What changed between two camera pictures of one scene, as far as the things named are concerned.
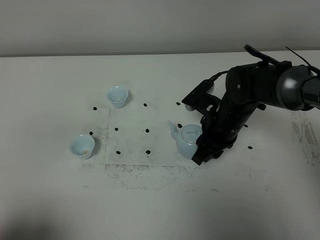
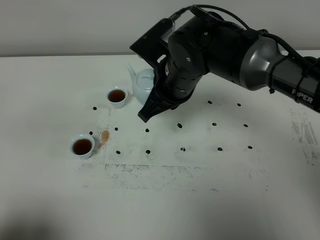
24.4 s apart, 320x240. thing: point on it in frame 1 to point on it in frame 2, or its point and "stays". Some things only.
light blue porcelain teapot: (186, 138) to (142, 83)
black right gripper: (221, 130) to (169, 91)
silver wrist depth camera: (207, 87) to (152, 45)
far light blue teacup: (117, 95) stays
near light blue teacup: (83, 145) stays
